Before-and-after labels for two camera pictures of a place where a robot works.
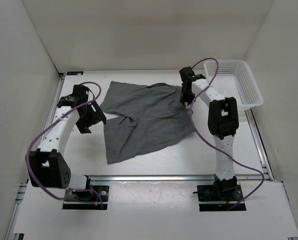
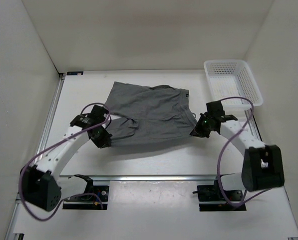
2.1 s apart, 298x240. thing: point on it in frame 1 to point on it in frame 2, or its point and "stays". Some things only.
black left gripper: [98, 116] to [102, 143]
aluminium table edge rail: [167, 178] stays
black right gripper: [184, 98] to [198, 130]
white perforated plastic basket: [235, 79] stays
